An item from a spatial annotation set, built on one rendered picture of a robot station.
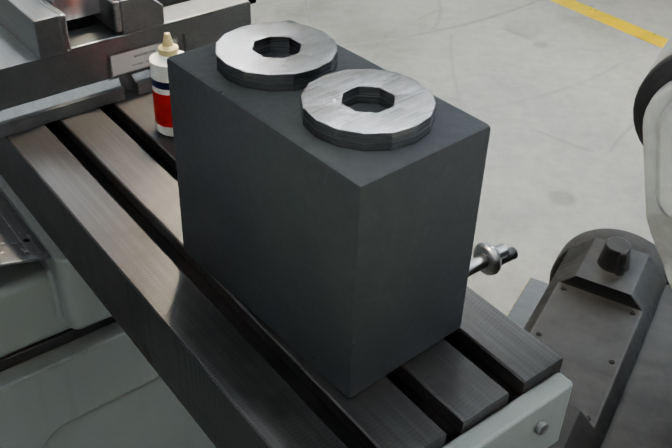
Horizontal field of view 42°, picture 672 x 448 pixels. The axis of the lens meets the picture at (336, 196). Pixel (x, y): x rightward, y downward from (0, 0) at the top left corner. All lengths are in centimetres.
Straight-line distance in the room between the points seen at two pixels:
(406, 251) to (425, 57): 269
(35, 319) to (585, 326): 72
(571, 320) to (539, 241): 113
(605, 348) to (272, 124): 75
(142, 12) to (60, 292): 31
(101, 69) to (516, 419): 59
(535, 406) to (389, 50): 269
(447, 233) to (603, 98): 254
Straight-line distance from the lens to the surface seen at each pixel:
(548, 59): 335
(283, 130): 57
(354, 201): 52
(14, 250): 92
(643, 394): 122
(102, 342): 102
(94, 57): 99
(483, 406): 65
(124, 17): 99
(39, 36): 95
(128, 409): 113
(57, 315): 98
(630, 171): 275
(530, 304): 156
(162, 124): 93
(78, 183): 87
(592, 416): 114
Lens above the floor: 141
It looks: 35 degrees down
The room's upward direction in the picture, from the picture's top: 2 degrees clockwise
